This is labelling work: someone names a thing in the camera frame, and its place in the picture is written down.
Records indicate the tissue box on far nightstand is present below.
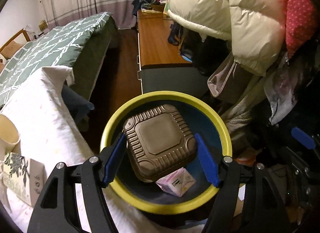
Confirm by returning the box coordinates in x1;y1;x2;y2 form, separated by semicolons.
39;20;48;32

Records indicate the yellow rimmed blue trash bin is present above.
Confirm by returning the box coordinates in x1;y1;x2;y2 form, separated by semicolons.
100;91;232;215

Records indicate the wooden bed headboard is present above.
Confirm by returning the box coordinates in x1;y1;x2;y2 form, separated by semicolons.
0;29;31;52

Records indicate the right brown pillow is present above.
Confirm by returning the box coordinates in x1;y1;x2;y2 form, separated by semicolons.
1;40;23;59

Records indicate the white paper cup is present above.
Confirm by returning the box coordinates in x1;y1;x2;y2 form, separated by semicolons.
0;114;20;159

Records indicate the brown plastic food container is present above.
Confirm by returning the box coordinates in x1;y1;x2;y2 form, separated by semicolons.
123;104;197;183

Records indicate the white leaf print box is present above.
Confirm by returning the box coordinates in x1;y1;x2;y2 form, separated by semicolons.
3;152;45;206

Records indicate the white dotted table cloth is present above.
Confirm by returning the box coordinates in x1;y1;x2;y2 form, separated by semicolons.
2;66;205;232

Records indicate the green checked duvet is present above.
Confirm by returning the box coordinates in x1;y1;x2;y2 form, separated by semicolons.
1;12;117;105

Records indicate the pink milk carton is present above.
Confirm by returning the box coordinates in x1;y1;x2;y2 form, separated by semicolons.
156;168;196;197

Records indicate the beige hanging bag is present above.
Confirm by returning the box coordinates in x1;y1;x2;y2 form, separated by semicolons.
207;53;253;104

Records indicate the red dotted garment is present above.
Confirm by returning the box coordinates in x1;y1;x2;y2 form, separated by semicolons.
283;0;319;58

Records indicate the cream puffer jacket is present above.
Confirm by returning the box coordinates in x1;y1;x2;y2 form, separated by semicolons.
168;0;285;76

